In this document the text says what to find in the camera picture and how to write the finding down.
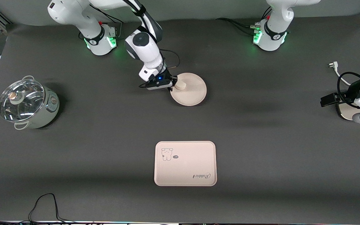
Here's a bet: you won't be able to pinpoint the black right arm base cables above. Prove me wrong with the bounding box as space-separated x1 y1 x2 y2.
89 5 124 39

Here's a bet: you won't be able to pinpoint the white toaster power cable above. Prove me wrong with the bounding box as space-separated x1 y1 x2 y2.
328 62 354 86

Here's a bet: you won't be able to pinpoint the black floor cable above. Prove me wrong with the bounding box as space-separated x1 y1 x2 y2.
28 193 74 223

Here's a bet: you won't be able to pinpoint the beige round plate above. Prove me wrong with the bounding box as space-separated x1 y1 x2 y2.
170 72 207 106

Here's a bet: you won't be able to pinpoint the pale green electric pot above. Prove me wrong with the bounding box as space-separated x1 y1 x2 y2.
0 75 60 130

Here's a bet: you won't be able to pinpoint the black left arm base cables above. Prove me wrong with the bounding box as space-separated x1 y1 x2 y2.
216 18 262 35

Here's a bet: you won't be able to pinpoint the black arm base cables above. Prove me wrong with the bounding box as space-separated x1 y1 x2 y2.
89 5 124 39
216 18 262 35

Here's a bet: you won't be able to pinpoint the glass pot lid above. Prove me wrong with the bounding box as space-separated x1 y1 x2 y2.
0 79 45 122

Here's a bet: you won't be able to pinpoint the beige rabbit print tray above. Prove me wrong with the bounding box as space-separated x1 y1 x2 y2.
154 141 217 187

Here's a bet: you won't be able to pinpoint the cream toaster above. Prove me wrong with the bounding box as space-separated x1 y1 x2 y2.
336 102 360 121

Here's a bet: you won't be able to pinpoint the dark grey table cloth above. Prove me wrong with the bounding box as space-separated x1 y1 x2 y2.
0 12 360 224

